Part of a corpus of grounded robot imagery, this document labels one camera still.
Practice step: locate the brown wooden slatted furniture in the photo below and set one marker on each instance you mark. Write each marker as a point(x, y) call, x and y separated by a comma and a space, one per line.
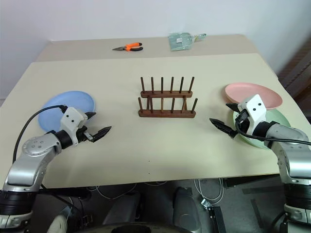
point(297, 70)

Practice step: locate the dark rounded grey shape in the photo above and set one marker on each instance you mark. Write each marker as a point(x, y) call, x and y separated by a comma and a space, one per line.
point(185, 206)

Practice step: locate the small green packaged tool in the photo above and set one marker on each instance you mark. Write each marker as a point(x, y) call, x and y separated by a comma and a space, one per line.
point(200, 37)

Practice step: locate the blue plate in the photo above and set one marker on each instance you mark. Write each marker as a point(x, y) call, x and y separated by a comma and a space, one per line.
point(57, 104)

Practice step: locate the pink-red plate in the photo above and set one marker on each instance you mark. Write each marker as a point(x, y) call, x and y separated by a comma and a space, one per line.
point(247, 93)

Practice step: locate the black metal bracket with caster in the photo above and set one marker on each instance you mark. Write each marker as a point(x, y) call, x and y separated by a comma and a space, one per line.
point(213, 213)

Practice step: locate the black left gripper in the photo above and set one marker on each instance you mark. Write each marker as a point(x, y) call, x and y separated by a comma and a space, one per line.
point(81, 136)

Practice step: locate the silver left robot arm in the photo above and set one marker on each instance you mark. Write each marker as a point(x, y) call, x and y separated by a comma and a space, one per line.
point(29, 167)

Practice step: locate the green plate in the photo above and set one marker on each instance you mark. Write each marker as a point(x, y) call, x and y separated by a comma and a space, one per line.
point(279, 117)

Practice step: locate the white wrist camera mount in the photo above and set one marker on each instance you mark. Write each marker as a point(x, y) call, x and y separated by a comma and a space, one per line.
point(71, 119)
point(253, 108)

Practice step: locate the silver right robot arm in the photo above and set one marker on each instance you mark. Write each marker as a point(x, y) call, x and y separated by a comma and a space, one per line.
point(291, 155)

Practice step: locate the clear plastic bag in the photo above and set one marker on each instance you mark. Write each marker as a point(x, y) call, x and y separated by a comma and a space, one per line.
point(179, 41)

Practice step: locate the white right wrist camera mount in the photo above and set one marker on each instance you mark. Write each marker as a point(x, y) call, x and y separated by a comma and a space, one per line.
point(253, 108)

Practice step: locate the white rounded shell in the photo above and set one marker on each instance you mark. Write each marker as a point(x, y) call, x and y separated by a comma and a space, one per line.
point(59, 223)

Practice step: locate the beige table mat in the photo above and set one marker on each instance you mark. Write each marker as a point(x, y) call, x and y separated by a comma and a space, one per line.
point(155, 145)

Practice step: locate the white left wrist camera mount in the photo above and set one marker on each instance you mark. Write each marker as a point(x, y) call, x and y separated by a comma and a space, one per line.
point(71, 119)

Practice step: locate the wooden dish rack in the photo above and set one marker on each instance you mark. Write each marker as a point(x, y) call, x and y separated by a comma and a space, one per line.
point(167, 112)

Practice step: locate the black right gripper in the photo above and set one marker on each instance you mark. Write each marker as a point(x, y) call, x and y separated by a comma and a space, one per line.
point(244, 125)

